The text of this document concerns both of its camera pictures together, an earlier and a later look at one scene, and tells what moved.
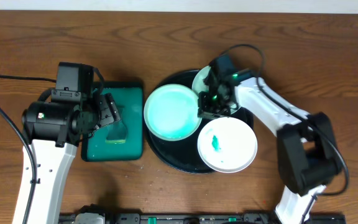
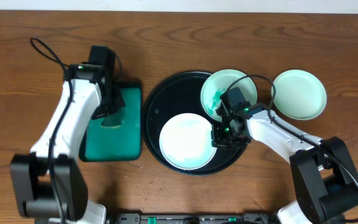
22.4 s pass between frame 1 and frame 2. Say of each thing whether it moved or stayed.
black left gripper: moved
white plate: moved
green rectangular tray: stayed
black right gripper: moved
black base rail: stayed
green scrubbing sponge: moved
